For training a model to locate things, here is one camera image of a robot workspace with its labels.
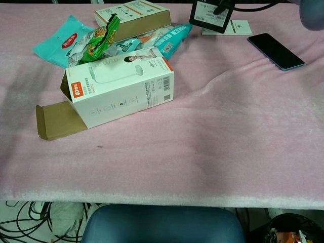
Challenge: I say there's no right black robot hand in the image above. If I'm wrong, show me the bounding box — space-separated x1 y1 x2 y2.
213 0 237 15

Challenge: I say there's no black small box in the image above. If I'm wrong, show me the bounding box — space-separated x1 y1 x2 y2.
189 0 235 34

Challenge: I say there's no white paper card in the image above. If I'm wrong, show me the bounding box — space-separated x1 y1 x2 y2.
201 19 253 36

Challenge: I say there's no teal snack bag white text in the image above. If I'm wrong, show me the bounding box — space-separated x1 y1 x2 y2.
138 23 194 61

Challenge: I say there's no dark smartphone blue edge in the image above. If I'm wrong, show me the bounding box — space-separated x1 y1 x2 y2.
247 32 305 71

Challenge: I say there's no flat white cardboard box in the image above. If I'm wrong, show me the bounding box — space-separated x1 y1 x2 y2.
93 0 172 43

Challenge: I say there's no pink fleece table cloth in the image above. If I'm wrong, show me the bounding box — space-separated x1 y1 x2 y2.
0 3 324 211

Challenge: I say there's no white desk lamp box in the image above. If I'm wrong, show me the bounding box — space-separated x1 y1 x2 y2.
35 47 175 141

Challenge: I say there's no green snack bag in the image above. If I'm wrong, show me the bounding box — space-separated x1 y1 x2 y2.
78 14 121 65

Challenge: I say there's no teal snack bag red label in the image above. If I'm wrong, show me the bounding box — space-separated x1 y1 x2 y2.
32 15 96 68

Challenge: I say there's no blue chair seat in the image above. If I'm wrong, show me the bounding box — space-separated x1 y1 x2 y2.
80 204 246 243

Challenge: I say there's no black trash bin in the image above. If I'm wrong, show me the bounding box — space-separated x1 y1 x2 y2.
264 213 324 243

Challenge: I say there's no white plastic bag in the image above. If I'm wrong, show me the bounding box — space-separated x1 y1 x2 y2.
50 201 90 239

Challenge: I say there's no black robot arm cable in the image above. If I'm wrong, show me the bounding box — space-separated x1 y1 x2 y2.
232 1 301 12

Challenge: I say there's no black cable tangle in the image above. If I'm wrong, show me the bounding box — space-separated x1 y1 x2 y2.
0 201 87 243

